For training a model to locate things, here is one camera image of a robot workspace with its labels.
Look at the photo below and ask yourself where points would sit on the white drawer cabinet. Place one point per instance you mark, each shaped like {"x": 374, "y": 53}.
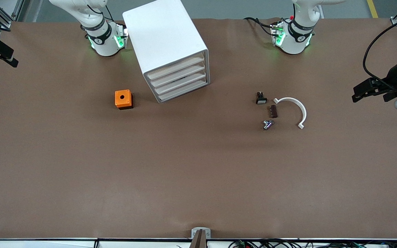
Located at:
{"x": 160, "y": 31}

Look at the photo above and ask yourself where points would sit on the metal mounting bracket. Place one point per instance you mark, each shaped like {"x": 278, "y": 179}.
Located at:
{"x": 200, "y": 236}

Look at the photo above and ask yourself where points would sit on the white curved pipe clamp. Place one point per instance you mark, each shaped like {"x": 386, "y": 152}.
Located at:
{"x": 302, "y": 109}

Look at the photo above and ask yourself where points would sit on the dark brown rectangular block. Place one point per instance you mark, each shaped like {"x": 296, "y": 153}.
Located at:
{"x": 273, "y": 111}

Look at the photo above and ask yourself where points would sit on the chrome metal fitting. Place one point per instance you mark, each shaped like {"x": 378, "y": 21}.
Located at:
{"x": 267, "y": 125}

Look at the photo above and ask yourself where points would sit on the black square switch white face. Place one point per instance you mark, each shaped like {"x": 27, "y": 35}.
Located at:
{"x": 261, "y": 99}

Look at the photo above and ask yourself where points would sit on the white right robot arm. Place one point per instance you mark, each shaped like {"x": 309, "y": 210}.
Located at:
{"x": 103, "y": 41}

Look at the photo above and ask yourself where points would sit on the white plastic drawer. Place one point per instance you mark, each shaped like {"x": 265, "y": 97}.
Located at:
{"x": 181, "y": 89}
{"x": 177, "y": 66}
{"x": 180, "y": 81}
{"x": 179, "y": 74}

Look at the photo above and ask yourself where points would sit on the orange button enclosure box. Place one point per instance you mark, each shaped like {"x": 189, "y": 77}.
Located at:
{"x": 122, "y": 97}

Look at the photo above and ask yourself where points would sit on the brown table mat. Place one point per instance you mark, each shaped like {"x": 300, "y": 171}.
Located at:
{"x": 198, "y": 172}

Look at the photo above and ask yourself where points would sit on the white table edge rail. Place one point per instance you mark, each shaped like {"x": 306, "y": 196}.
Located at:
{"x": 47, "y": 243}

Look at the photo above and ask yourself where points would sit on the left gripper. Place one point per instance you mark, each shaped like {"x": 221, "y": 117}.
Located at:
{"x": 393, "y": 76}

